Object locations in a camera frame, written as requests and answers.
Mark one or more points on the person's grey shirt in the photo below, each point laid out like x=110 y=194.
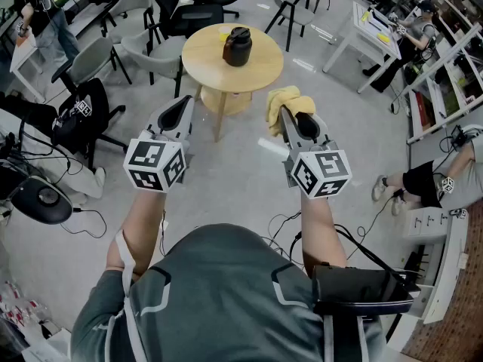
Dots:
x=219 y=285

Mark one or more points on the yellow sponge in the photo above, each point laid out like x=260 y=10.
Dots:
x=384 y=37

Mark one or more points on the person's right forearm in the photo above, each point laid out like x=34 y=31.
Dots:
x=320 y=228

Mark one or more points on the dark brown kettle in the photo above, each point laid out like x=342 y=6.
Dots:
x=237 y=51

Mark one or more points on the black swivel chair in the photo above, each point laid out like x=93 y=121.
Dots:
x=98 y=126

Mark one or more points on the small black monitor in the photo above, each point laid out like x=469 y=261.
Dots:
x=457 y=136

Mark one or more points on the white shelf rack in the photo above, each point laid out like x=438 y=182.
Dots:
x=434 y=127

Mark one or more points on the round wooden table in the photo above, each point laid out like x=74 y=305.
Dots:
x=211 y=70

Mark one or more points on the grey metal cabinet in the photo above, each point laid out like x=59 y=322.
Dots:
x=426 y=153

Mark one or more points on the white desk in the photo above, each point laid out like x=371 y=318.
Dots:
x=22 y=57
x=368 y=38

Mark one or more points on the pile of red white packets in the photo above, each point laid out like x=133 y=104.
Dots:
x=15 y=311

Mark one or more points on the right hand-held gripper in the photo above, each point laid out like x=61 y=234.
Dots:
x=320 y=172

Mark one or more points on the white drawer cabinet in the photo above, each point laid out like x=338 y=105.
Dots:
x=422 y=221

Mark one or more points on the spare grey gripper tool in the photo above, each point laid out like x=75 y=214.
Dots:
x=83 y=108

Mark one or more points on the person's left forearm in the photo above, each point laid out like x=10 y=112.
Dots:
x=141 y=221

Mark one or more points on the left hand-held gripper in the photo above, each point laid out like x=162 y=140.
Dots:
x=151 y=164

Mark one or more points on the yellow plastic cup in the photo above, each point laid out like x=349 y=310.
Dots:
x=223 y=32

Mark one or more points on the yellow cloth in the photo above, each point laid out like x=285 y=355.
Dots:
x=287 y=98

